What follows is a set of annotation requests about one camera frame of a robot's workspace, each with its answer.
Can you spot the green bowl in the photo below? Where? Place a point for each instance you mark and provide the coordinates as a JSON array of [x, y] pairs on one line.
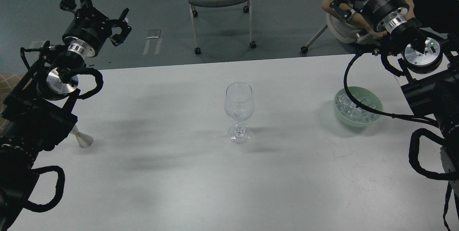
[[365, 96]]

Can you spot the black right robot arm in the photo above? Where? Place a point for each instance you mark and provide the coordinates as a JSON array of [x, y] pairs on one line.
[[416, 39]]

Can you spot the silver floor plate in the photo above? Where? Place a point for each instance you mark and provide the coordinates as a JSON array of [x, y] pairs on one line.
[[153, 34]]

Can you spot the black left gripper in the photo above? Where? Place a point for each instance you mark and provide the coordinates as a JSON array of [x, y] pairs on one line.
[[93, 27]]

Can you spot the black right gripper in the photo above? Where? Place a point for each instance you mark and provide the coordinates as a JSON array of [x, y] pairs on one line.
[[374, 12]]

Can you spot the pile of clear ice cubes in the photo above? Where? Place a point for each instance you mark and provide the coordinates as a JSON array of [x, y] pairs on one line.
[[348, 112]]

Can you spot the clear wine glass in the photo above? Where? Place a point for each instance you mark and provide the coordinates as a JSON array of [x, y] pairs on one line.
[[239, 105]]

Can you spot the silver metal jigger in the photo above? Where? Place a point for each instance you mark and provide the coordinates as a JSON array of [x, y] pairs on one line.
[[83, 140]]

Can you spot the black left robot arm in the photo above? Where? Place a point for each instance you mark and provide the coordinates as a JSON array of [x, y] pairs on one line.
[[39, 109]]

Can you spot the beige checkered sofa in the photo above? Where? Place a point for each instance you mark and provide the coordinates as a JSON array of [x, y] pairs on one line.
[[7, 83]]

